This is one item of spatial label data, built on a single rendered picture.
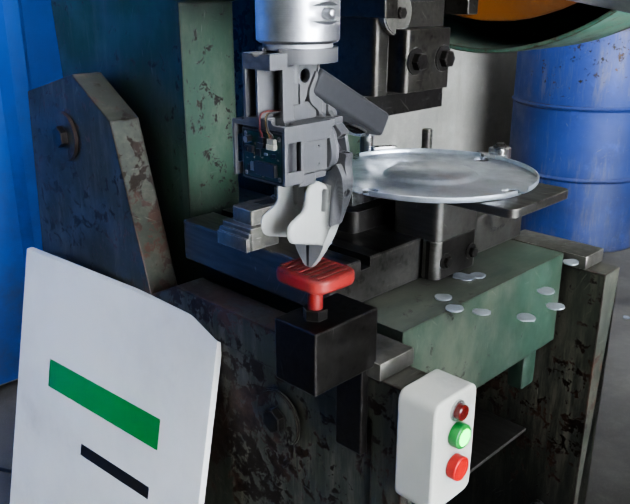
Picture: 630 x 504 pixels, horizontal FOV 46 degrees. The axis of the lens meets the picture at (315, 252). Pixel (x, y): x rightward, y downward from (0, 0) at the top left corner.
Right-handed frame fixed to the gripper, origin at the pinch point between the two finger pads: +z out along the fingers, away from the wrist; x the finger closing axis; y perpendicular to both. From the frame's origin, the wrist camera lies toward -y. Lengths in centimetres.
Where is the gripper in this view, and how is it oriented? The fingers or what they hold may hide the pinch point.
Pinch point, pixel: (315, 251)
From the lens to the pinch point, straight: 74.8
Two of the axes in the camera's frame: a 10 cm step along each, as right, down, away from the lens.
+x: 7.1, 2.4, -6.6
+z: 0.0, 9.4, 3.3
